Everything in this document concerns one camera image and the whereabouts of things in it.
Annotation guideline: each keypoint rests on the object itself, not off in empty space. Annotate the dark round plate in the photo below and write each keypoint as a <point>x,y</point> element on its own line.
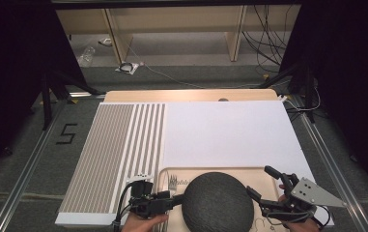
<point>217,202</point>

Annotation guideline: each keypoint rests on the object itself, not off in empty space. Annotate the light wooden table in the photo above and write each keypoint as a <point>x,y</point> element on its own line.
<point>188,95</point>

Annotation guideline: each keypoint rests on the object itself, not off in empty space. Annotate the beige tray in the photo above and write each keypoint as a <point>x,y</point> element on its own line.
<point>259,179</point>

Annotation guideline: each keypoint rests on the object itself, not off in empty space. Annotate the clear plastic bag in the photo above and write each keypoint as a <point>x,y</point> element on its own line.
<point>86,56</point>

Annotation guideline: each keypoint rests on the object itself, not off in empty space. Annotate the black curtain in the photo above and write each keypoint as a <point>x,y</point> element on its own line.
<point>349,64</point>
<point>11,64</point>

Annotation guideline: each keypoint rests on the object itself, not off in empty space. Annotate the light wooden shelf unit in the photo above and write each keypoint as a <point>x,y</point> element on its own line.
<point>172,19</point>

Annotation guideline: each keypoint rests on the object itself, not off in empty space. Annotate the metal floor rail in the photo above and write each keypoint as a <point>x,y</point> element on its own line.
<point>337,180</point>
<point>27,167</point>

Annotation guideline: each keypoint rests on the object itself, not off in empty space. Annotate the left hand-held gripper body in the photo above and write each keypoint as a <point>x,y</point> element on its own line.
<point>144,203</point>

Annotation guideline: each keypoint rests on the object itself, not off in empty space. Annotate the white table sheet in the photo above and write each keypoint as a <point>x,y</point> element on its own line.
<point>230,135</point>

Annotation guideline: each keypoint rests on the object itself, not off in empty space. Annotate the person's left hand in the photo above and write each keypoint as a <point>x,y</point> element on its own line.
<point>143,225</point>

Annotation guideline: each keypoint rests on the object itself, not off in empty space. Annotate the black metal stand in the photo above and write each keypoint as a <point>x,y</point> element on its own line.
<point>45,103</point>
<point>308,96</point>

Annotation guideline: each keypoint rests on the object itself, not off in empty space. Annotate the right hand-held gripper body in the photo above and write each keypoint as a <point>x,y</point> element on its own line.
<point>313,195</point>

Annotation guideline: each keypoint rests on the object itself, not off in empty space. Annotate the silver fork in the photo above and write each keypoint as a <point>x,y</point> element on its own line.
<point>173,182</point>

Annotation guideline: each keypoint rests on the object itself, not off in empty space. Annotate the person's right hand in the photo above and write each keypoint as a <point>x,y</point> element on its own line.
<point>302,227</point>

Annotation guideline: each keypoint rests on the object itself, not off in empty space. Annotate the striped placemat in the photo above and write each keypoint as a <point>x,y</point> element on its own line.
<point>107,154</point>

